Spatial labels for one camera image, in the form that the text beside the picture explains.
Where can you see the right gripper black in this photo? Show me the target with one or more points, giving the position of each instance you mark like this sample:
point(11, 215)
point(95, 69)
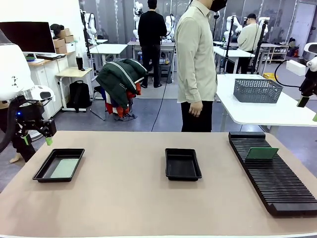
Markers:
point(309, 84)

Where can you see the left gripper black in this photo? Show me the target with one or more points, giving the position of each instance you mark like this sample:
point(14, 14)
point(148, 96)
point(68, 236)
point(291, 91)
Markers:
point(29, 111)

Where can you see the black ESD tray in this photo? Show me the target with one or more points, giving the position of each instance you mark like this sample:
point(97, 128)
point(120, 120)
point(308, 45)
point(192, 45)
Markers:
point(182, 164)
point(47, 168)

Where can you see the green circuit board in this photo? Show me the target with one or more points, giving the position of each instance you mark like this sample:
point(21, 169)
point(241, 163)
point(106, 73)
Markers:
point(65, 168)
point(262, 153)

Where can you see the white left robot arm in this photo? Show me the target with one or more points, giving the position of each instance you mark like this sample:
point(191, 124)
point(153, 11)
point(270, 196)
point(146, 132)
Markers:
point(12, 72)

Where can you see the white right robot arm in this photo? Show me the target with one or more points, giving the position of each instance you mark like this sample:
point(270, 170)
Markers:
point(312, 45)

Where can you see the person's right forearm beige sleeve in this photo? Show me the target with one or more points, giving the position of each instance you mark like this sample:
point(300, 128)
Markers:
point(190, 86)

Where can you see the person's right hand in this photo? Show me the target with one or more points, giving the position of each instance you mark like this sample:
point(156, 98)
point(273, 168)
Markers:
point(196, 109)

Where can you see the person in dark trousers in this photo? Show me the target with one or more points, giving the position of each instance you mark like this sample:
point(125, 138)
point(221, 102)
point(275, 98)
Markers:
point(27, 151)

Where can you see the white work table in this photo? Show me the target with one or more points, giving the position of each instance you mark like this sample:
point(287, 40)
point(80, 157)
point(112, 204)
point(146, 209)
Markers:
point(272, 111)

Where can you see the yellow bin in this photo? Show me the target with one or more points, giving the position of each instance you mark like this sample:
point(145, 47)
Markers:
point(270, 76)

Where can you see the grey plastic basket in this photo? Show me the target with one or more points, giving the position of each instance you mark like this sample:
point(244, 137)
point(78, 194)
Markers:
point(257, 91)

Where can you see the black backpack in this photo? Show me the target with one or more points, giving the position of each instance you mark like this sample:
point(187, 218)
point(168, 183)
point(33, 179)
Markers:
point(79, 95)

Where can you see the white cabinet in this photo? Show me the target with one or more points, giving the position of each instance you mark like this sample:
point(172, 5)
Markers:
point(49, 77)

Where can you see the wooden shelf rack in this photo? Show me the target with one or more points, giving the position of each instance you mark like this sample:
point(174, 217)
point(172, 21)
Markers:
point(278, 53)

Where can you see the small wooden side table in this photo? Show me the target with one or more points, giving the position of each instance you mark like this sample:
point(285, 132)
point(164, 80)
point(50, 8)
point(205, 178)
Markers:
point(73, 72)

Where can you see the black keyboard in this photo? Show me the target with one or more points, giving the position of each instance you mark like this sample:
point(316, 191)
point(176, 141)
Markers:
point(50, 56)

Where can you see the black slotted board rack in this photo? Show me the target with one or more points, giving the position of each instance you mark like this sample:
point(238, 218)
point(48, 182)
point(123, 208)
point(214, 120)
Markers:
point(272, 178)

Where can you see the black tumbler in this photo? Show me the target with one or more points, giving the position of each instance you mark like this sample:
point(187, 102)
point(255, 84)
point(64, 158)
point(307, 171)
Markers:
point(79, 63)

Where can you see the white storage box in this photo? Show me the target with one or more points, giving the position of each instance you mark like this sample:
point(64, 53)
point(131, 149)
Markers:
point(70, 47)

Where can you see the cardboard box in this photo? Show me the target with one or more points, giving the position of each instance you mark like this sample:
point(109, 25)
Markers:
point(69, 39)
point(59, 43)
point(65, 33)

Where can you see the black computer monitor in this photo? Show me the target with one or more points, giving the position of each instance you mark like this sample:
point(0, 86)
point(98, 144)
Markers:
point(27, 37)

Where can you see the dark green jacket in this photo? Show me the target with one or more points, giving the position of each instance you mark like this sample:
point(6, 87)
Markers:
point(116, 79)

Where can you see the white background table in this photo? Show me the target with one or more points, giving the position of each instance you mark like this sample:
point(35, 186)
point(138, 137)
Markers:
point(107, 48)
point(232, 52)

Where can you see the person with black cap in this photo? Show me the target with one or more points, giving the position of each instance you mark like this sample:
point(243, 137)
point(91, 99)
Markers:
point(247, 36)

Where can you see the black cap on boxes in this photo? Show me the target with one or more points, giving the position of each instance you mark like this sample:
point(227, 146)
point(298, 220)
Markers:
point(57, 27)

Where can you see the person in beige shirt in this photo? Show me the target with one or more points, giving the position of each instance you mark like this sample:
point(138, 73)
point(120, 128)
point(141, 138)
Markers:
point(195, 54)

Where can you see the grey step stool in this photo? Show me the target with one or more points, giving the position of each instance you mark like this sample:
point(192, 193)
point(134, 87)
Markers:
point(164, 72)

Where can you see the person in black clothes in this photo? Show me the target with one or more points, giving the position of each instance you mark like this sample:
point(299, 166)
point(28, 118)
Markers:
point(151, 32)

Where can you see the grey background workbench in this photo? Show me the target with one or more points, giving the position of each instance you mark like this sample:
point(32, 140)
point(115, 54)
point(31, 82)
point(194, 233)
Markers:
point(171, 43)

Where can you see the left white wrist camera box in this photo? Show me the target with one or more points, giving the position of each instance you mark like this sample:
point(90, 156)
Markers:
point(44, 93)

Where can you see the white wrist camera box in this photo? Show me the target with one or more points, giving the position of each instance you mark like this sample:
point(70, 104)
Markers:
point(296, 67)
point(44, 93)

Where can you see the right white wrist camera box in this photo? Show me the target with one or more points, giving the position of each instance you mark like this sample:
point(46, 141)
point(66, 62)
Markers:
point(296, 67)

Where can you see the metal frame chair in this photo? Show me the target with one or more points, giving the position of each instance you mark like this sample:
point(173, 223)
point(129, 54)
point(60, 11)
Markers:
point(97, 112)

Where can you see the black camera stand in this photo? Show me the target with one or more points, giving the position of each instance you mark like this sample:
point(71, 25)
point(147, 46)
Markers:
point(258, 48)

